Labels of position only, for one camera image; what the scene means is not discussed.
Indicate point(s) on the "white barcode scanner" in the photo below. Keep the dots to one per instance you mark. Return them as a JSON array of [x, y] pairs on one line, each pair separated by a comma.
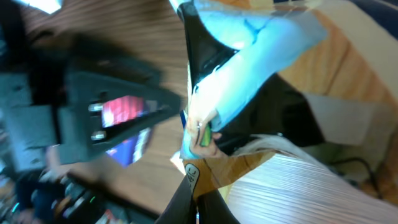
[[47, 6]]

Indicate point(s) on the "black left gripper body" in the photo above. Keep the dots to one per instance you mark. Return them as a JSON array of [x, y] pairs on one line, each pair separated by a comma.
[[33, 89]]

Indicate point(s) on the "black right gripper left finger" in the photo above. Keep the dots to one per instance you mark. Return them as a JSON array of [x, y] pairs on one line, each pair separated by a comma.
[[181, 209]]

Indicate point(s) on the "red Carefree pad pack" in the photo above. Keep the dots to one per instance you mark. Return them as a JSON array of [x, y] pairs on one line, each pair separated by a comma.
[[123, 113]]

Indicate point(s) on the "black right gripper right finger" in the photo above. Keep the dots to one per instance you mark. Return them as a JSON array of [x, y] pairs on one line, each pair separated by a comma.
[[213, 209]]

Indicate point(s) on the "yellow wet wipes pack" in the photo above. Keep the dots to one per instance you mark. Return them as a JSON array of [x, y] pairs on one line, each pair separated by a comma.
[[304, 91]]

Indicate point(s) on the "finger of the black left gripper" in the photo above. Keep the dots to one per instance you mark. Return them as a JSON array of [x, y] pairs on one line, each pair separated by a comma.
[[83, 136]]

